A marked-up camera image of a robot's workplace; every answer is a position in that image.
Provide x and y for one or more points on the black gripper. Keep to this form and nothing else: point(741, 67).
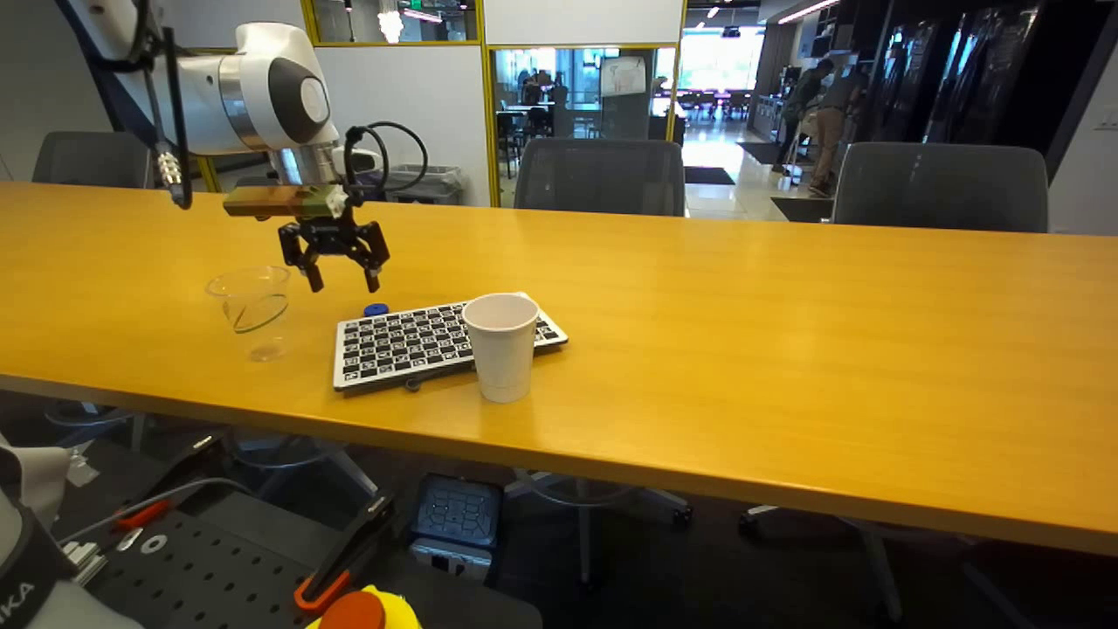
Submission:
point(333, 235)

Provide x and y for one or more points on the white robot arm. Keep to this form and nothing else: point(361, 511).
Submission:
point(249, 98)

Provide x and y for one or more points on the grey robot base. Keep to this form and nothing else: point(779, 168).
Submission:
point(22, 587)

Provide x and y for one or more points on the clear plastic cup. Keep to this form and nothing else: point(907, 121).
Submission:
point(249, 306)

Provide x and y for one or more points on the white paper cup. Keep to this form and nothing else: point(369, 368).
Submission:
point(500, 347)

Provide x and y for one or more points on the checkered marker board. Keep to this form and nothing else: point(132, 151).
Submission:
point(408, 342)

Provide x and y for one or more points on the grey chair behind glass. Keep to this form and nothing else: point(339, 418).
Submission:
point(438, 187)

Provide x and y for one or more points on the yellow framed glass partition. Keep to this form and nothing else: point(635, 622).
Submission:
point(440, 116)

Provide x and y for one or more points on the grey office chair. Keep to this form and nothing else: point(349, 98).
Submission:
point(597, 176)
point(940, 184)
point(93, 159)

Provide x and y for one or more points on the grey mesh box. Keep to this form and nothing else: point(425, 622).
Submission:
point(457, 525)

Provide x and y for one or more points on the black orange clamp tool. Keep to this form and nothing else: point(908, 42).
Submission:
point(345, 553)

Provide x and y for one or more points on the black perforated plate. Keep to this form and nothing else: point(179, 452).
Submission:
point(212, 572)

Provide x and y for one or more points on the yellow emergency stop button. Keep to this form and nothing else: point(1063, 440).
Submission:
point(369, 614)

